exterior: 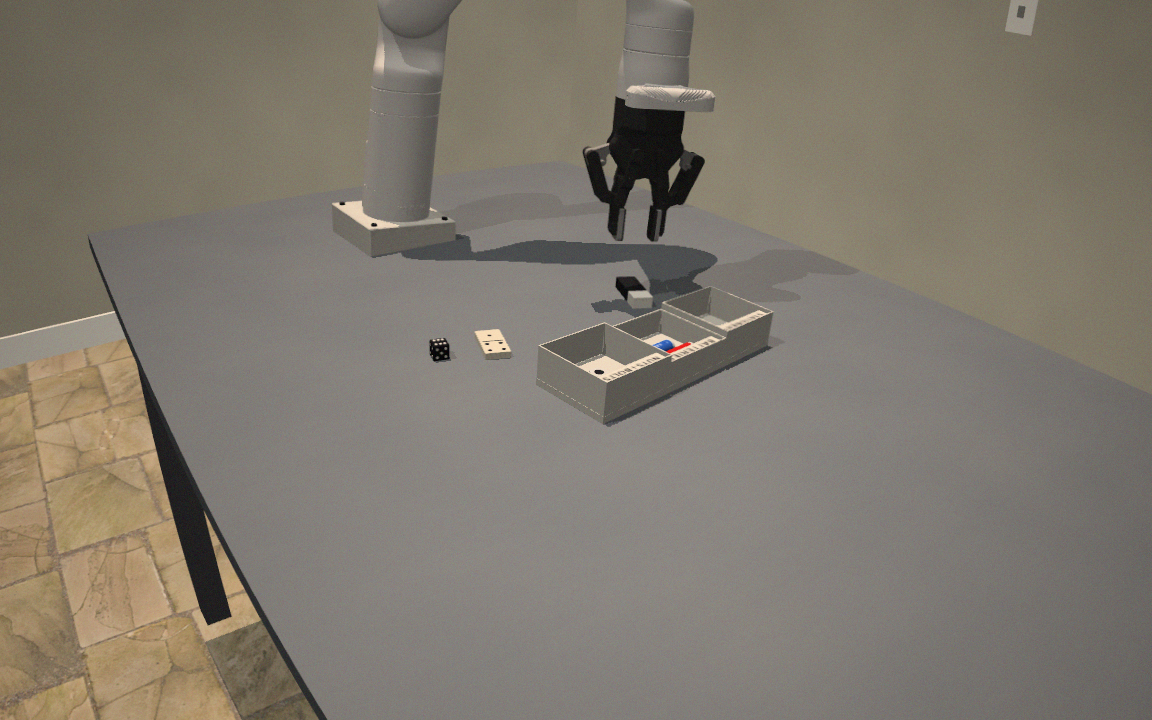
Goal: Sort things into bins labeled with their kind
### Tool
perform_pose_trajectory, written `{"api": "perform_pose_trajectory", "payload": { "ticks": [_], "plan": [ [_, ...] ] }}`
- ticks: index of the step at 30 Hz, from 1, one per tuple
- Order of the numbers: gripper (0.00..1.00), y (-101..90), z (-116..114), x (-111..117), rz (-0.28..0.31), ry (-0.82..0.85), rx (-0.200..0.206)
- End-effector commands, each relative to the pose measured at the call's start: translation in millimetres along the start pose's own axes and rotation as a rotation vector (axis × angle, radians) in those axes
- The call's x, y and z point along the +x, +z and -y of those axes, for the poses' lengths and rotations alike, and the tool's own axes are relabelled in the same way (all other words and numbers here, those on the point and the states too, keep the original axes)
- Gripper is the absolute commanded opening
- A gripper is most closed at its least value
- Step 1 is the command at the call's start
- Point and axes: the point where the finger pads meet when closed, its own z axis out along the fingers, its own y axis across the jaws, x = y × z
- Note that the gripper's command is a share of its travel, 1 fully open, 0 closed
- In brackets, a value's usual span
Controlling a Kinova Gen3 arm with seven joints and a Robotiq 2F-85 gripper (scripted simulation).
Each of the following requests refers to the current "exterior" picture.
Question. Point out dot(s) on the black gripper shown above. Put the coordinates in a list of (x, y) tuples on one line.
[(640, 154)]

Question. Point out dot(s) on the black die with white pips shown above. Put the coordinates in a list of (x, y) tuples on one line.
[(439, 349)]

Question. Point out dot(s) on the cream domino tile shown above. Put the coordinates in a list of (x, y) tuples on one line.
[(492, 344)]

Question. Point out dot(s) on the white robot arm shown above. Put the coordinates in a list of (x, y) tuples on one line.
[(407, 82)]

